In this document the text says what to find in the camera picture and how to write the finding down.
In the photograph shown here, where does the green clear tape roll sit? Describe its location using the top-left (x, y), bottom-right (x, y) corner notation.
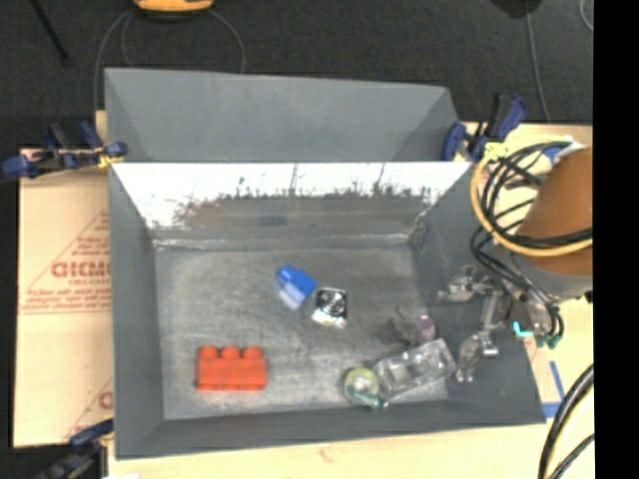
top-left (342, 365), bottom-right (389, 410)

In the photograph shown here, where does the brown cardboard board, red print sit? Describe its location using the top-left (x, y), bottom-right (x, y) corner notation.
top-left (11, 151), bottom-right (117, 449)

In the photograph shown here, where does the black and silver square box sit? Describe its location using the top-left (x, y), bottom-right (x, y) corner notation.
top-left (311, 286), bottom-right (349, 329)

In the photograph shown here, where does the orange toy building brick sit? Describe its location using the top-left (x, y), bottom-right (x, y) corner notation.
top-left (194, 344), bottom-right (269, 393)

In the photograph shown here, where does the clear plastic box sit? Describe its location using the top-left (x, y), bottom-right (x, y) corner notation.
top-left (370, 338), bottom-right (457, 401)

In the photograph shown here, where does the dark grey and purple toy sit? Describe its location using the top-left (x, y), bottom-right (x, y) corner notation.
top-left (380, 304), bottom-right (437, 347)

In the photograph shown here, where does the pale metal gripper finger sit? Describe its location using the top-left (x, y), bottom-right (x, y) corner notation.
top-left (454, 331), bottom-right (500, 384)
top-left (437, 265), bottom-right (488, 304)

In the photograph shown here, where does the grey metal bin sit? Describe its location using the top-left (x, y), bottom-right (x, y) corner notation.
top-left (103, 67), bottom-right (547, 459)

